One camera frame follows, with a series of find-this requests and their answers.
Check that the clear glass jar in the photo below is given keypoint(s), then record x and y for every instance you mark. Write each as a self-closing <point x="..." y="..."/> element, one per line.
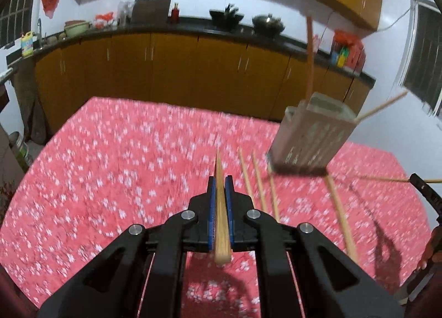
<point x="124" y="12"/>

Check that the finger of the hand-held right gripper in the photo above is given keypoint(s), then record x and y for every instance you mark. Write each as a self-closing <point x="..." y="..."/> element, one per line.
<point x="423" y="187"/>

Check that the black wok with utensils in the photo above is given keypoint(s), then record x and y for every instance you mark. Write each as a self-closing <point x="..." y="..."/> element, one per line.
<point x="226" y="17"/>

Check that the black kitchen countertop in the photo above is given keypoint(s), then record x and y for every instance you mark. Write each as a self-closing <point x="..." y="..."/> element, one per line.
<point x="193" y="30"/>

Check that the large red plastic bag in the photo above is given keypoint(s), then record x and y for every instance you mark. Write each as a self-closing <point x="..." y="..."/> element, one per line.
<point x="350" y="45"/>

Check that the metal faucet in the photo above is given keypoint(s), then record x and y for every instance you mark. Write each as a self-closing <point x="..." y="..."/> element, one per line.
<point x="39" y="28"/>

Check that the pink bottle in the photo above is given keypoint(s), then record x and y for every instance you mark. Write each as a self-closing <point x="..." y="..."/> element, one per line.
<point x="316" y="43"/>

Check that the orange wooden base cabinets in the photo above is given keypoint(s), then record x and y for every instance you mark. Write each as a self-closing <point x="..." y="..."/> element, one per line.
<point x="179" y="66"/>

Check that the beige plastic chopstick holder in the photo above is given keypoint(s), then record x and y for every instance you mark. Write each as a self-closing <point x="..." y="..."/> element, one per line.
<point x="310" y="138"/>

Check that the dark wooden cutting board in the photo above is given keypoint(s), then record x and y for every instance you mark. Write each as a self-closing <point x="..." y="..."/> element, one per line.
<point x="151" y="10"/>

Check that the small red plastic bag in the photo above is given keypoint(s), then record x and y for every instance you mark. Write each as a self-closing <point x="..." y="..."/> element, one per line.
<point x="104" y="20"/>

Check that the barred window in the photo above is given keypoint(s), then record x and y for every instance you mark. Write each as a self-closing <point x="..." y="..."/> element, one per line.
<point x="17" y="0"/>

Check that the screened window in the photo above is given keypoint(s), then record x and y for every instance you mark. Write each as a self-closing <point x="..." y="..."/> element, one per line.
<point x="424" y="59"/>

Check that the red floral tablecloth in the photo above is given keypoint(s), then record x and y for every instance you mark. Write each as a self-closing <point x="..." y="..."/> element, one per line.
<point x="103" y="183"/>

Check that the wok with lid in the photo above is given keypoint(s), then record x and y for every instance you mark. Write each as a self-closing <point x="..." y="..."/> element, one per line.
<point x="268" y="24"/>

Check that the green and yellow bottles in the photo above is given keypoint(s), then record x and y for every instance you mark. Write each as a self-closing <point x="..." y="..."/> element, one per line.
<point x="340" y="56"/>

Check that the red bottle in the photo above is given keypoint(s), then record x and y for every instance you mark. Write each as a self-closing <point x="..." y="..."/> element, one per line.
<point x="174" y="14"/>

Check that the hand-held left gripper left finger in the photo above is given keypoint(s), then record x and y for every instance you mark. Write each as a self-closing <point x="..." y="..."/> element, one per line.
<point x="211" y="214"/>

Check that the yellow detergent bottle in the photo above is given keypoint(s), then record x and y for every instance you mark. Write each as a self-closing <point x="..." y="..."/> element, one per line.
<point x="28" y="45"/>

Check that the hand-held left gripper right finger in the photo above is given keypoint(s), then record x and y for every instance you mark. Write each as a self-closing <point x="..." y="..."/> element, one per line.
<point x="229" y="214"/>

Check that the green basin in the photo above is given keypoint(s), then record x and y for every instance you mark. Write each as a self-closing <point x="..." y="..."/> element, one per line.
<point x="76" y="29"/>

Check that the wooden chopstick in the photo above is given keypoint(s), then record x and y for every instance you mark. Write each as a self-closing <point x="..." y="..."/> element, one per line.
<point x="340" y="214"/>
<point x="245" y="171"/>
<point x="259" y="181"/>
<point x="310" y="59"/>
<point x="383" y="179"/>
<point x="273" y="193"/>
<point x="383" y="105"/>
<point x="221" y="235"/>

